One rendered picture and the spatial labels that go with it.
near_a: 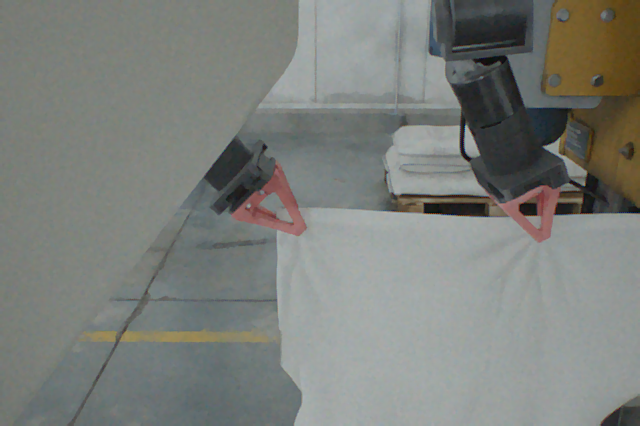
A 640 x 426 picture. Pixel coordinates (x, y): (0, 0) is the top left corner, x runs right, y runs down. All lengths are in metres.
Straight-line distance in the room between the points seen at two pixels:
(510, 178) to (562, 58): 0.31
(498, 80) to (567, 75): 0.31
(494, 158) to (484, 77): 0.08
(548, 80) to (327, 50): 4.82
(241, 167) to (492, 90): 0.26
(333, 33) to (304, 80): 0.49
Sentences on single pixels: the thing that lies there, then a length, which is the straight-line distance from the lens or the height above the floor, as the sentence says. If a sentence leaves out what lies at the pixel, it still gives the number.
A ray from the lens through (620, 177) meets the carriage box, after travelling 0.98.
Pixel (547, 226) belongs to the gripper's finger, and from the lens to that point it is 0.68.
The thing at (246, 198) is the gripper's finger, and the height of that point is 1.10.
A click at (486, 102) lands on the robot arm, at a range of 0.60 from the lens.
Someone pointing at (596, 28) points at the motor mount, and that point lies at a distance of 0.90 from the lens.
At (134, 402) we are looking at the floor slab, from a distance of 2.20.
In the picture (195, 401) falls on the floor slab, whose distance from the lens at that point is 2.16.
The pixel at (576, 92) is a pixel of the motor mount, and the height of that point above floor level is 1.18.
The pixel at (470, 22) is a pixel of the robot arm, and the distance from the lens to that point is 0.58.
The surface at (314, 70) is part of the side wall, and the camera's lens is 5.66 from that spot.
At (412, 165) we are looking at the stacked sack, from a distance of 3.59.
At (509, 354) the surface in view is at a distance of 0.76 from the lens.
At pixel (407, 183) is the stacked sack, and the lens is 3.53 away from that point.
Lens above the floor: 1.31
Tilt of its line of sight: 21 degrees down
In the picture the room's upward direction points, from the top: straight up
